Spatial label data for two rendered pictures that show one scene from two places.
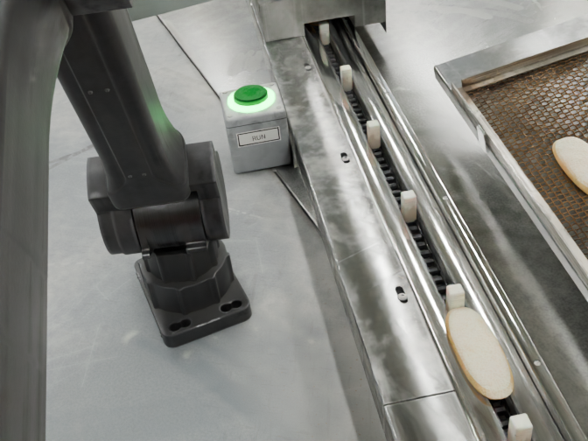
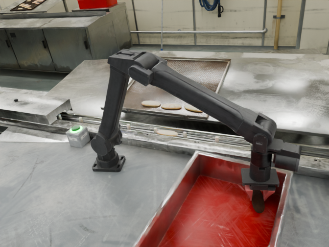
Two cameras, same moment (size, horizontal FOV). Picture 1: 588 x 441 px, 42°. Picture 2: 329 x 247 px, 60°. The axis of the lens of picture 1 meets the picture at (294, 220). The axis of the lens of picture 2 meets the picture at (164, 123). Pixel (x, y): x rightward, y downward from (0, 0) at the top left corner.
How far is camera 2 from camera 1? 0.80 m
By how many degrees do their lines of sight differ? 47
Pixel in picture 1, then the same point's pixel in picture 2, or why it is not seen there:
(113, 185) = (111, 132)
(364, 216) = (125, 132)
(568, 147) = (145, 102)
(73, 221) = (59, 177)
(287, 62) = (63, 124)
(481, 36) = (90, 103)
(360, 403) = (159, 152)
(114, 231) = (107, 146)
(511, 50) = not seen: hidden behind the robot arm
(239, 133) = (80, 136)
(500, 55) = not seen: hidden behind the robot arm
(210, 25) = (16, 134)
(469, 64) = not seen: hidden behind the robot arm
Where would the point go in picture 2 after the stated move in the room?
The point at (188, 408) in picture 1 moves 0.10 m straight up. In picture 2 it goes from (137, 173) to (132, 152)
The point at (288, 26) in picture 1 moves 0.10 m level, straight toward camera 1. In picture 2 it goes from (53, 118) to (67, 122)
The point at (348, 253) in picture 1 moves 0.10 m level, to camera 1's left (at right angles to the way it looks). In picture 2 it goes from (131, 136) to (118, 149)
